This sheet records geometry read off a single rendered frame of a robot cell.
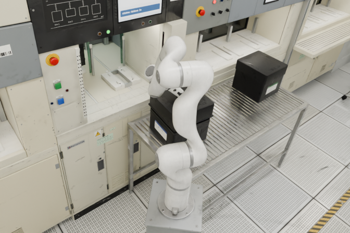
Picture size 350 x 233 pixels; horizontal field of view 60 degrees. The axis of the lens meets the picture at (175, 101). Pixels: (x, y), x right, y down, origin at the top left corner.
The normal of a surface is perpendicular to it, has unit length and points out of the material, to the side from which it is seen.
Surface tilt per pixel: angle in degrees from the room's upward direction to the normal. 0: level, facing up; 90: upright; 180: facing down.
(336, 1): 90
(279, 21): 90
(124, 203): 0
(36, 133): 90
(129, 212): 0
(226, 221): 0
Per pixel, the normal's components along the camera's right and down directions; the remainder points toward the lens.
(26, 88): 0.63, 0.51
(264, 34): -0.77, 0.33
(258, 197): 0.08, -0.79
